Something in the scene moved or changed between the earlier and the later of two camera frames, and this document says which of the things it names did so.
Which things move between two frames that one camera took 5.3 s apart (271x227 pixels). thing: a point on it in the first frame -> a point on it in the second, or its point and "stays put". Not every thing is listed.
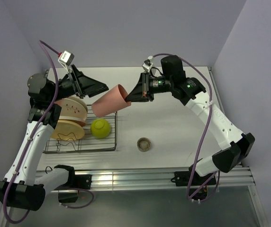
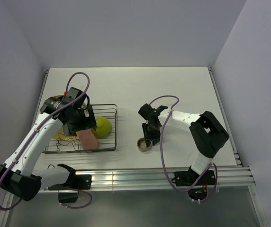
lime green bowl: x=100 y=128 stays put
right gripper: x=141 y=92 -> x=149 y=136
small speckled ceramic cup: x=143 y=144 stays put
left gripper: x=83 y=85 -> x=88 y=122
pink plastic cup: x=111 y=101 -> x=88 y=140
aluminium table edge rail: x=123 y=178 stays put
